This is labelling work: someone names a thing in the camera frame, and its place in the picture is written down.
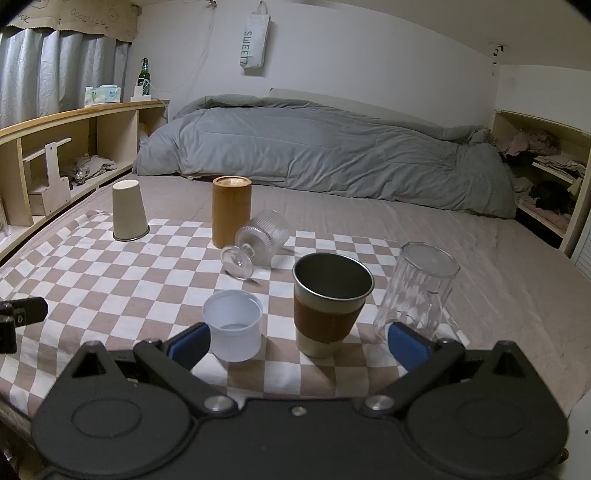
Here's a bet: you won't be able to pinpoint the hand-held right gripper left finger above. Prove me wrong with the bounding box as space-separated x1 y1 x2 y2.
64 322 238 420

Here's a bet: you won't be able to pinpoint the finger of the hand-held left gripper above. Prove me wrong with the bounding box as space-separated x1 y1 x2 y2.
0 296 49 355

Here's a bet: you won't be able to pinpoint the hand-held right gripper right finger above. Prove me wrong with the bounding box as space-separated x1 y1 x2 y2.
364 322 537 419

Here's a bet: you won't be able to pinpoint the white plastic cup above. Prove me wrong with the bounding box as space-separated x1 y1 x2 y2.
202 289 264 363

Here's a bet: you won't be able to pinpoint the metal cup with brown sleeve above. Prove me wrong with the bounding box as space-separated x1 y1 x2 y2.
293 252 375 359

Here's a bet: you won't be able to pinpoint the brown bamboo cup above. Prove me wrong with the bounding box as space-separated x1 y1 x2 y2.
212 176 254 249

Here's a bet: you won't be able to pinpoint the beige paper cup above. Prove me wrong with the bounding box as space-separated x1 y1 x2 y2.
112 179 151 242

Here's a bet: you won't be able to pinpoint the clear glass tumbler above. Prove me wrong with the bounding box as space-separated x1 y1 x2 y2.
372 242 462 343

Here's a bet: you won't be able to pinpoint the brown white checkered cloth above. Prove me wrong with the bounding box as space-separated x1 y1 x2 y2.
0 210 472 409

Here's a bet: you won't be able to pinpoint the wooden stand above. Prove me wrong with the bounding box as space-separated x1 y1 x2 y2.
23 137 74 218

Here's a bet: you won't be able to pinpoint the ribbed glass goblet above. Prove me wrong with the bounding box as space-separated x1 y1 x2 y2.
220 209 295 281

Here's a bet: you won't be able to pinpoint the crumpled beige clothes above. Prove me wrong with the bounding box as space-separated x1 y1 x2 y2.
59 154 119 186

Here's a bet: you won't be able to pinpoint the folded pink clothes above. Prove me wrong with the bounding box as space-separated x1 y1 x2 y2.
516 196 572 230

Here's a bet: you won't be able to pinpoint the wooden bedside shelf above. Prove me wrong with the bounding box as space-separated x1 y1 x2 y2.
0 99 171 265

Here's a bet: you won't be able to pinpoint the black clothes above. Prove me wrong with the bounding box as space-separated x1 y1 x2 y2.
527 179 579 216

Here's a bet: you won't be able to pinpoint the grey duvet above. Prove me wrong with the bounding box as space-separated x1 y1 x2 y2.
133 95 519 219

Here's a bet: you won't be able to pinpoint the tissue box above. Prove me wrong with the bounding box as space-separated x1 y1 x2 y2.
83 84 123 108

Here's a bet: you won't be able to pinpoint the folded beige clothes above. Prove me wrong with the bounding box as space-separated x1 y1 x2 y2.
531 154 588 180

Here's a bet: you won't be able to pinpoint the pink crumpled clothes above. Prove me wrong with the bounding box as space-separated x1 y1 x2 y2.
500 128 563 156

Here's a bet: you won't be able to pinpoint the grey curtain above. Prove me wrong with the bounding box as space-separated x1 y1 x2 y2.
0 27 133 131

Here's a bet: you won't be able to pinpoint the green glass bottle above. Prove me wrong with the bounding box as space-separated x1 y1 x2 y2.
138 58 153 99

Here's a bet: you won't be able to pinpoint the beige printed valance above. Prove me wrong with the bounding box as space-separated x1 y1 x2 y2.
0 0 142 43

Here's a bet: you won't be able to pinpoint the white tote bag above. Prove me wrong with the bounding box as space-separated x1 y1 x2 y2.
238 1 270 69

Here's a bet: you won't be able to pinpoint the cream wall shelf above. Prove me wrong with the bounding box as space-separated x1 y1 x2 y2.
491 109 591 254

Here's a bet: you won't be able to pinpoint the thin white cable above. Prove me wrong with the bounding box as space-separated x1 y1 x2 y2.
150 4 218 92

